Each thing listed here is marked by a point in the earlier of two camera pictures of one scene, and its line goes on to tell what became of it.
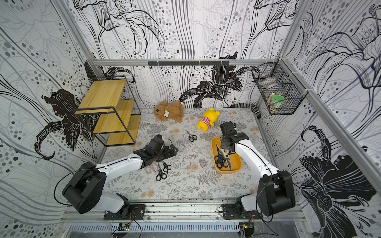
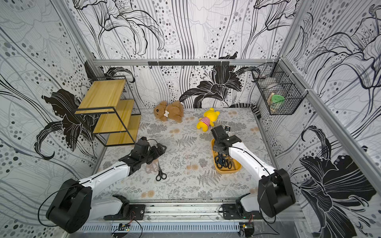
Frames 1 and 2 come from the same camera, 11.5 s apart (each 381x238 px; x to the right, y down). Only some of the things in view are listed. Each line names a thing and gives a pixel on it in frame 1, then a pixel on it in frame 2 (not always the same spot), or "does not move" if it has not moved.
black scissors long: x=160 y=175 does not move
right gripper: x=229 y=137 → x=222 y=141
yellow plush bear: x=210 y=116 does not move
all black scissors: x=220 y=160 does not move
